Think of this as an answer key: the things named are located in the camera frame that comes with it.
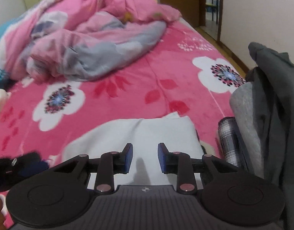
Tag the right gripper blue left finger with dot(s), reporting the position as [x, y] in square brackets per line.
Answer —
[122, 160]

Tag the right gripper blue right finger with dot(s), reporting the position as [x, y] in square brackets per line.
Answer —
[168, 160]

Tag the white shirt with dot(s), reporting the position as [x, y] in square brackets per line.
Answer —
[177, 133]

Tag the folded grey clothes stack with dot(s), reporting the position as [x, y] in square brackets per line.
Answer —
[264, 112]

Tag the pink floral bed sheet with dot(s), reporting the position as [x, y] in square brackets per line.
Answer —
[183, 74]

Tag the pink grey blue duvet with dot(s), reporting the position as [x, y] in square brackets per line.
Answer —
[81, 40]

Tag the chair in hallway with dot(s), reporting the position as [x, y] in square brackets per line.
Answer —
[213, 6]

